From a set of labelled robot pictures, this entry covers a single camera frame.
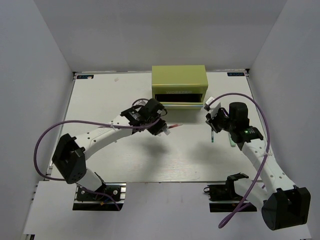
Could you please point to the green gel pen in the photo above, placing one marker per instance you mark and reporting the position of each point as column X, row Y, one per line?
column 212, row 135

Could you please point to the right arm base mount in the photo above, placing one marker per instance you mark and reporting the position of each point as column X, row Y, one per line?
column 222, row 196

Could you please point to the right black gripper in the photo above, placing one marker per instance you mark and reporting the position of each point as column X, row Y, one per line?
column 212, row 121

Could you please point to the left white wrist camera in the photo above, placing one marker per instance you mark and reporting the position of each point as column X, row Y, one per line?
column 140, row 101

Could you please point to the blue corner label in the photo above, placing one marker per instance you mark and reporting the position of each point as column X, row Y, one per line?
column 235, row 74
column 91, row 76

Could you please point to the green highlighter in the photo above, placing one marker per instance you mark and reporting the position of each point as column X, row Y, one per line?
column 231, row 142

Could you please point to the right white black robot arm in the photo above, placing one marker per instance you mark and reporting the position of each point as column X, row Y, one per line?
column 281, row 202

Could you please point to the green metal drawer chest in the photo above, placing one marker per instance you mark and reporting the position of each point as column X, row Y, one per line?
column 179, row 86

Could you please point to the left blue corner label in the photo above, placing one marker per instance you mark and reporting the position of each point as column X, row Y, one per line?
column 91, row 76

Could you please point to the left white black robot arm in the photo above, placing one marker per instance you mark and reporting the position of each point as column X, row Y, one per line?
column 72, row 152

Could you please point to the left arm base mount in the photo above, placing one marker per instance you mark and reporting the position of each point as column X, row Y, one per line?
column 86, row 201

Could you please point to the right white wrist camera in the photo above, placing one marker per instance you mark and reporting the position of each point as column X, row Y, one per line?
column 212, row 106

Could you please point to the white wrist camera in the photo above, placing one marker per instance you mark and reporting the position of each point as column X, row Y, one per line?
column 140, row 101
column 212, row 106

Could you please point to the right blue corner label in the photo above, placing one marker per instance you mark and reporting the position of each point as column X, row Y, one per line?
column 235, row 74

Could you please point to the red gel pen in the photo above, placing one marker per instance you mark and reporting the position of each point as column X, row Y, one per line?
column 174, row 125

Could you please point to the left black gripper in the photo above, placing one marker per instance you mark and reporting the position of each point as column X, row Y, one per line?
column 161, row 124

